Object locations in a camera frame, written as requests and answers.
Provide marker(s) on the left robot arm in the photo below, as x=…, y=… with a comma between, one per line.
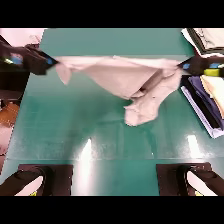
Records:
x=33, y=60

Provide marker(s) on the white T-shirt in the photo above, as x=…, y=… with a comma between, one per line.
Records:
x=116, y=78

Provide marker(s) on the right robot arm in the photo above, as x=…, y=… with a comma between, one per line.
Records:
x=199, y=64

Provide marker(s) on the cream garment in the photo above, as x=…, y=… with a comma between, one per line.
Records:
x=215, y=87

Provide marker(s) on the lavender garment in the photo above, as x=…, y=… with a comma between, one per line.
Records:
x=204, y=121

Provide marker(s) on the beige garment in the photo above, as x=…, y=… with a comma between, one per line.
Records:
x=213, y=36

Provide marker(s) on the navy garment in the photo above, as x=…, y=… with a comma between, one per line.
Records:
x=206, y=94

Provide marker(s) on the white garment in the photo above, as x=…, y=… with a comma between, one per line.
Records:
x=189, y=37

